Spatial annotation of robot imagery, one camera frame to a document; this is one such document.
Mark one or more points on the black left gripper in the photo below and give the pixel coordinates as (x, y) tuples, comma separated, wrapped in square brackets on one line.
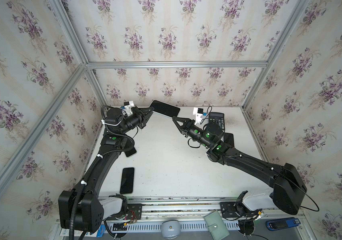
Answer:
[(141, 115)]

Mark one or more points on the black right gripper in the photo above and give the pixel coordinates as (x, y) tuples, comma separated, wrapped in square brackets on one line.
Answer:
[(186, 127)]

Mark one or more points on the black phone under left arm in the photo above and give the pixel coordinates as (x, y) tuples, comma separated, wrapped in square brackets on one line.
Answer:
[(130, 152)]

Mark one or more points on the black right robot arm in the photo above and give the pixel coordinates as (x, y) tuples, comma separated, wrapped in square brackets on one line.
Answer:
[(288, 187)]

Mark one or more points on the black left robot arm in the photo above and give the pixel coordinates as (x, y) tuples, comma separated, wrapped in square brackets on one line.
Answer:
[(80, 208)]

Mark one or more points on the black phone front left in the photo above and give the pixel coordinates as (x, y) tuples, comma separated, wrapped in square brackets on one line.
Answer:
[(127, 181)]

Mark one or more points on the black desk calculator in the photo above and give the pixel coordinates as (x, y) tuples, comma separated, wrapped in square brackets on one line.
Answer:
[(218, 118)]

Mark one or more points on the grey round device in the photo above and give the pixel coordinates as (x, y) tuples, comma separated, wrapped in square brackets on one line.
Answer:
[(170, 229)]

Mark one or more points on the green wallet pouch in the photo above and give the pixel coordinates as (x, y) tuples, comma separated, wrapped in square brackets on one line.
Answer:
[(216, 226)]

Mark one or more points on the black round puck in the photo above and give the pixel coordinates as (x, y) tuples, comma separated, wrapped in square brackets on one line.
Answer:
[(246, 227)]

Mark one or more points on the blue handheld device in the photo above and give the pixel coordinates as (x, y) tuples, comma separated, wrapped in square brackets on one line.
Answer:
[(281, 224)]

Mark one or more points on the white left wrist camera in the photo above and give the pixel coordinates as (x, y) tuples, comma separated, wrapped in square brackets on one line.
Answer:
[(128, 106)]

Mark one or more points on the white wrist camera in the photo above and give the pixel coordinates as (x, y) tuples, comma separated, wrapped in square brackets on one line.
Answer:
[(128, 106), (200, 115)]

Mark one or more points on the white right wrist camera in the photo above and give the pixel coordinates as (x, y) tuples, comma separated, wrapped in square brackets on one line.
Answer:
[(200, 115)]

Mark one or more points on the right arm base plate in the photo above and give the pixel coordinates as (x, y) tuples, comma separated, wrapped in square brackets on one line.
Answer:
[(234, 210)]

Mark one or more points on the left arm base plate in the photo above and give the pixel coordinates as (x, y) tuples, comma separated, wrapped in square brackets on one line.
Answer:
[(134, 212)]

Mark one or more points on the white perforated cable tray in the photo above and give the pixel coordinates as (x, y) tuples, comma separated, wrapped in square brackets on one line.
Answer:
[(155, 227)]

